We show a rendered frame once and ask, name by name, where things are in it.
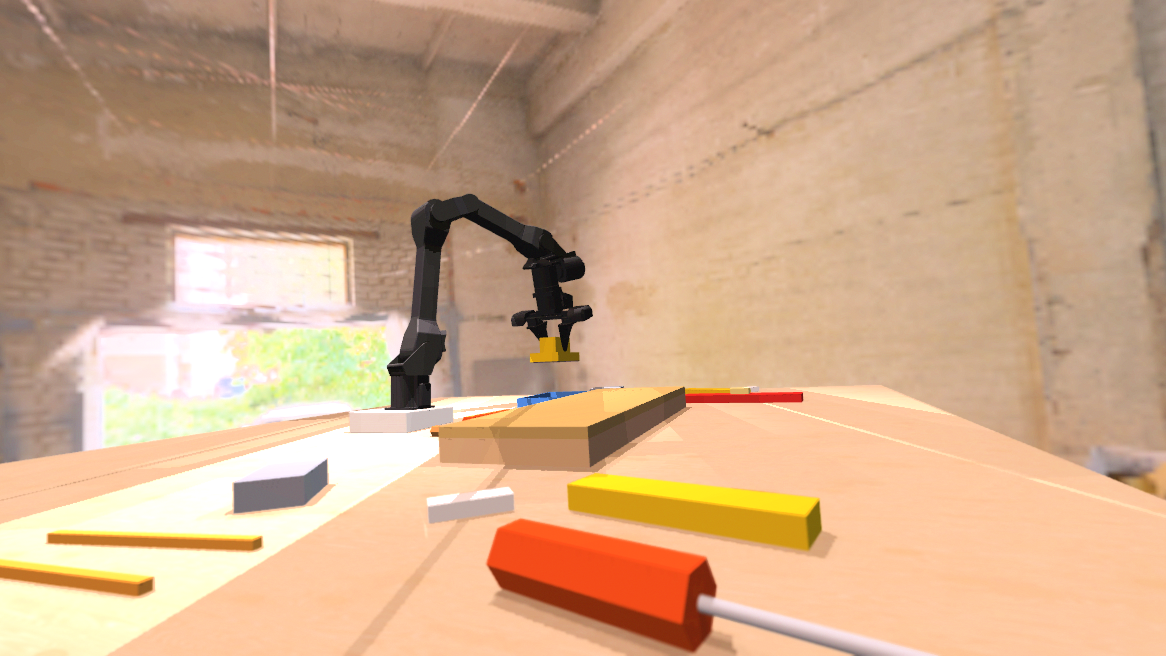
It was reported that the blue shallow tray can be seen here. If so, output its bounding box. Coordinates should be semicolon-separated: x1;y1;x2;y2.
517;392;584;408

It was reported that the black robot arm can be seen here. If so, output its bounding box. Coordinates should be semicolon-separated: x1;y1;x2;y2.
384;193;585;410

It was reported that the pale yellow panel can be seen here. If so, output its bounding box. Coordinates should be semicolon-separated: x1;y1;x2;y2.
438;386;686;468

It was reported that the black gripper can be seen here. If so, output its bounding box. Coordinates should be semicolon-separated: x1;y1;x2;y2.
511;285;593;352

